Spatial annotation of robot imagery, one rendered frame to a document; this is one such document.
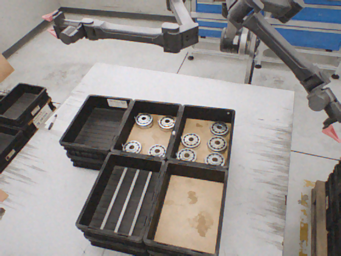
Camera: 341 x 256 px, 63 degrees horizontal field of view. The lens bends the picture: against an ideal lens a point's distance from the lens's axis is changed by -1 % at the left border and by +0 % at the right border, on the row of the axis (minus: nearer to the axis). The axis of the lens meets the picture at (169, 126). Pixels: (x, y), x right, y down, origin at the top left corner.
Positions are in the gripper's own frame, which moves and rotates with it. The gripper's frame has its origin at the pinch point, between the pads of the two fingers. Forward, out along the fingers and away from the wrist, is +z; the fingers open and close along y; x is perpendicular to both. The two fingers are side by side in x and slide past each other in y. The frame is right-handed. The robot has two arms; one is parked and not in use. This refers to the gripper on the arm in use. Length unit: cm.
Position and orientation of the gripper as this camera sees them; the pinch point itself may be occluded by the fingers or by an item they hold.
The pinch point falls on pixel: (46, 23)
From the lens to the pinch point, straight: 147.2
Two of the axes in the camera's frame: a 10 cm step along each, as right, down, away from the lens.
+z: -9.3, -2.1, 2.9
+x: 3.5, -7.1, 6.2
